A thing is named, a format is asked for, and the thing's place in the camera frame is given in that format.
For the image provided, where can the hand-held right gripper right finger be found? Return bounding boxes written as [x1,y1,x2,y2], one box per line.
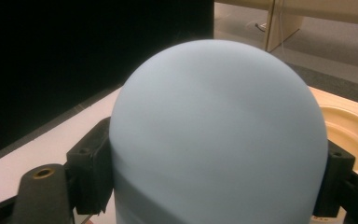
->
[312,139,356,218]

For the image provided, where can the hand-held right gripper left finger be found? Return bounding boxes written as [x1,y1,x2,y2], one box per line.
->
[65,117,115,217]

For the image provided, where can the cream ringed cup orange beak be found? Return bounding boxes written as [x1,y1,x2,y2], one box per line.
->
[317,105,358,173]

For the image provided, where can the light blue hairbrush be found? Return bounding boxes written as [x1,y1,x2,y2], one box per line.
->
[108,38,329,224]

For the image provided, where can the black curtain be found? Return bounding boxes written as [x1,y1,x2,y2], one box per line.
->
[0,0,215,161]

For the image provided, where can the beige wooden furniture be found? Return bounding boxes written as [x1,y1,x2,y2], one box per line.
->
[213,0,358,53]

